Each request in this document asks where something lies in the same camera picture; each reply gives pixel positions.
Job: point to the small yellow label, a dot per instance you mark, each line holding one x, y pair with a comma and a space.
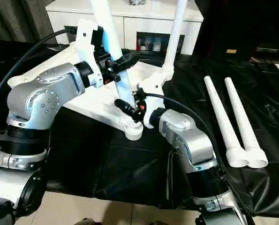
231, 51

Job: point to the white plastic table top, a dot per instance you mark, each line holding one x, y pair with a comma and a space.
101, 105

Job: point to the black plastic mat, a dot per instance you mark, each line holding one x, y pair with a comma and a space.
94, 164

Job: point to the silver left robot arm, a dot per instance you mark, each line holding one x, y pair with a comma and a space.
40, 93

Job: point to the white plastic table leg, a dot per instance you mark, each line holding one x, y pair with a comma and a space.
108, 28
175, 35
242, 112
221, 112

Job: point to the dark object on cabinet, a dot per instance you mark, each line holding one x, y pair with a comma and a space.
138, 2

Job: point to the black horizontal bar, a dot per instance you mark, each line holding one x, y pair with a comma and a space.
273, 51

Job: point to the white cabinet with glass doors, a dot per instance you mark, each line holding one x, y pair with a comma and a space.
134, 25

